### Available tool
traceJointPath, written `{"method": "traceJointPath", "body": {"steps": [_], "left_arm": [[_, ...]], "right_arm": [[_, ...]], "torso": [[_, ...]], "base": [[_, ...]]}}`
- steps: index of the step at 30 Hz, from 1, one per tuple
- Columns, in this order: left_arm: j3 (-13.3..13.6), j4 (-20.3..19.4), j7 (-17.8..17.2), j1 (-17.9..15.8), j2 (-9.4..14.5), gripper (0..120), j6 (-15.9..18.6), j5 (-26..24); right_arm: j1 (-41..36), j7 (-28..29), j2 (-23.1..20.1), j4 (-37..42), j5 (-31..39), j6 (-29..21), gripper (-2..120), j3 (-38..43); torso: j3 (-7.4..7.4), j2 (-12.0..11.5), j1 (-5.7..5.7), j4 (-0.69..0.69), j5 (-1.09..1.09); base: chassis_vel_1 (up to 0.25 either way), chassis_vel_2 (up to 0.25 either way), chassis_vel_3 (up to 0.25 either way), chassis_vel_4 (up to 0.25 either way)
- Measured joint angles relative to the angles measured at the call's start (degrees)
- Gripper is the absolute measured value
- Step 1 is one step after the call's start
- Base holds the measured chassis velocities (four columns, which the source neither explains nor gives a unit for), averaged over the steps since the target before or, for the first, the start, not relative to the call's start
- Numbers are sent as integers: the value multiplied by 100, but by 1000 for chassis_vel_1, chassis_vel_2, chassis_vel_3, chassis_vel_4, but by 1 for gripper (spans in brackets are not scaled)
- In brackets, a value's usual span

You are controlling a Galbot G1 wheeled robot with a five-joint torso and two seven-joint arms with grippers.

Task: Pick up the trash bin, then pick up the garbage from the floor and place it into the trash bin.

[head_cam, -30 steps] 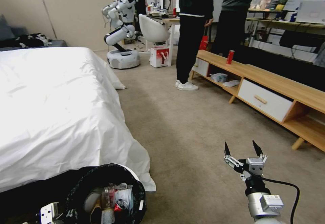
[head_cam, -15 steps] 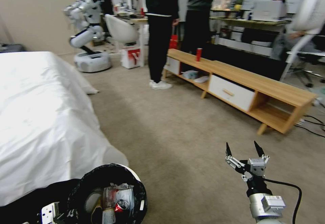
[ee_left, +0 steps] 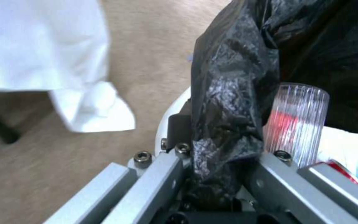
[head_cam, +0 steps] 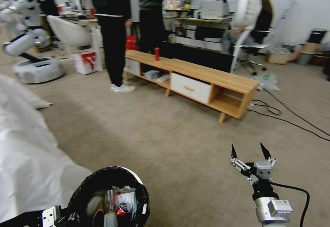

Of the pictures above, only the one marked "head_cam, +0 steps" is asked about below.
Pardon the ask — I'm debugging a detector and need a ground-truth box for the wooden tv stand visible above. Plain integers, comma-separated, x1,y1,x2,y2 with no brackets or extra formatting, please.
123,49,259,124

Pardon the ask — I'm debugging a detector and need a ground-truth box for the black flat panel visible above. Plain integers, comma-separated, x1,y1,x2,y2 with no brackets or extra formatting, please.
160,41,233,74

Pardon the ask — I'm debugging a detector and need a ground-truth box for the silver foil wrapper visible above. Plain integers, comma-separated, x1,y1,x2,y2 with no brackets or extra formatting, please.
104,189,120,210

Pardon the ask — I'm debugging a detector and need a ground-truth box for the white trash bin black liner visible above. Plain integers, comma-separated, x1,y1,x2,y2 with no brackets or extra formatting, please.
67,166,151,227

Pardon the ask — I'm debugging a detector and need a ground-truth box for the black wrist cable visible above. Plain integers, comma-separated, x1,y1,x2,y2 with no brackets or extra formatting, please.
268,181,310,227

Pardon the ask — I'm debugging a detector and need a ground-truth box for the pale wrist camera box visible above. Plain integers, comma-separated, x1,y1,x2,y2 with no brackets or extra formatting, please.
42,206,62,225
254,161,274,180

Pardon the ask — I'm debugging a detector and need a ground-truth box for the red paper bag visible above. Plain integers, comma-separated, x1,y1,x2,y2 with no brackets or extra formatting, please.
125,35,137,51

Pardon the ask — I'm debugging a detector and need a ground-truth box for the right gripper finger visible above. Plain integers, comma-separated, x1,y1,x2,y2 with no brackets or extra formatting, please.
230,144,250,173
260,142,277,170

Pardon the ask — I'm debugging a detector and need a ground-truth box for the black floor cable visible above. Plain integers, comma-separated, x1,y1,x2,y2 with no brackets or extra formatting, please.
247,89,330,143

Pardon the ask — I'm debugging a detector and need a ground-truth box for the clear plastic bag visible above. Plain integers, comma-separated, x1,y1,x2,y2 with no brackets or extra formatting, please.
255,72,282,92

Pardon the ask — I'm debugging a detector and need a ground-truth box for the white tub chair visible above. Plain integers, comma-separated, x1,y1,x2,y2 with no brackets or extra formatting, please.
47,15,91,58

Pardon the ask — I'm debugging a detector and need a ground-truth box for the crushed silver can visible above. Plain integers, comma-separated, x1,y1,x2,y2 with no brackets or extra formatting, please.
118,193,138,214

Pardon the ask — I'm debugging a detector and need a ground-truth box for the grey waste bin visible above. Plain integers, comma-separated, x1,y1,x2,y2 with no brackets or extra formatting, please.
297,52,314,66

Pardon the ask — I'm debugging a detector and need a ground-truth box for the wooden desk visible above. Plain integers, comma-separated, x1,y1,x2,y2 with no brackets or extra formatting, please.
163,15,232,45

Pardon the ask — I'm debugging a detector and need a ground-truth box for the red and white carton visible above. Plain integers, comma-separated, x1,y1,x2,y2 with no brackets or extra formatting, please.
74,51,103,75

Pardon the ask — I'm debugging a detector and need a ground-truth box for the white wheeled robot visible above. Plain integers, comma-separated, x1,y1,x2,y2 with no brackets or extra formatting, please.
0,0,65,84

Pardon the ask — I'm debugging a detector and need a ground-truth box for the cardboard box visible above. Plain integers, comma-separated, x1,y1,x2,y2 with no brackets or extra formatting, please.
266,47,291,65

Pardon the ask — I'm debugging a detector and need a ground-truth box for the white bed sheet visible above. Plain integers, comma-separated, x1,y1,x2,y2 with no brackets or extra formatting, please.
0,73,94,224

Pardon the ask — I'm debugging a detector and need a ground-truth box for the white mesh office chair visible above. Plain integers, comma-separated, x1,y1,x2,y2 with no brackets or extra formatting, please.
230,0,274,76

